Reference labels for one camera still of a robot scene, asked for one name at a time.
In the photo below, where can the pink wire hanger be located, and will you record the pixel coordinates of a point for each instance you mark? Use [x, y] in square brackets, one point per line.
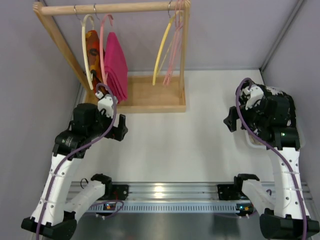
[178, 23]

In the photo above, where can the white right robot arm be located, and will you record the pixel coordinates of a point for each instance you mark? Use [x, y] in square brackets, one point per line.
[286, 216]

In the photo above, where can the wooden clothes rack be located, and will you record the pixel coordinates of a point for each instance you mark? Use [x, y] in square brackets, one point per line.
[145, 94]

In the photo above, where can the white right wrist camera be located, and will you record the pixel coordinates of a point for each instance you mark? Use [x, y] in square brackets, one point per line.
[251, 94]

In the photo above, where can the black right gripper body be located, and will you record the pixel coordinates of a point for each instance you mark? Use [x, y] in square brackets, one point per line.
[232, 119]

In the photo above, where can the perforated grey cable duct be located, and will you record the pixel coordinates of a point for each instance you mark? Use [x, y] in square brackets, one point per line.
[191, 206]

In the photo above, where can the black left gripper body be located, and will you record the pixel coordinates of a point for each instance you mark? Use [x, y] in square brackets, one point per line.
[119, 128]

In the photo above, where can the pink plastic hanger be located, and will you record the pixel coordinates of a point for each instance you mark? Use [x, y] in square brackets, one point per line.
[102, 65]

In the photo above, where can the orange camouflage garment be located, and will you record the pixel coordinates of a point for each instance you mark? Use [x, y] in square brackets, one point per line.
[93, 54]

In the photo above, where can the magenta pink trousers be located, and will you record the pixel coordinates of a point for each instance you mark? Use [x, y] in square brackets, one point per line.
[115, 66]

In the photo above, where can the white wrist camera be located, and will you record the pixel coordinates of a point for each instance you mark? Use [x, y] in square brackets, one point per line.
[105, 104]
[251, 94]

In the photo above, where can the yellow plastic hanger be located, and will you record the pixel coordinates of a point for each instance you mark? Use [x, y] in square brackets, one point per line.
[160, 50]

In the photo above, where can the cream plastic hanger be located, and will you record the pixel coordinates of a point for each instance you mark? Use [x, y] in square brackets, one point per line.
[89, 76]

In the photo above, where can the black white patterned garment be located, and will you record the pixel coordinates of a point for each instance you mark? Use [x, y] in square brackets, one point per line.
[287, 107]

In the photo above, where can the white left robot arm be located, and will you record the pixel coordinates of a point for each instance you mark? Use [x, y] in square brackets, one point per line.
[55, 217]

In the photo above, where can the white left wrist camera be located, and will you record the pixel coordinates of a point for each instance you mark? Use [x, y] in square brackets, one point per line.
[105, 104]

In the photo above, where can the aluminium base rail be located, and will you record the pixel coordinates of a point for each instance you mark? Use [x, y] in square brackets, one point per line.
[178, 191]

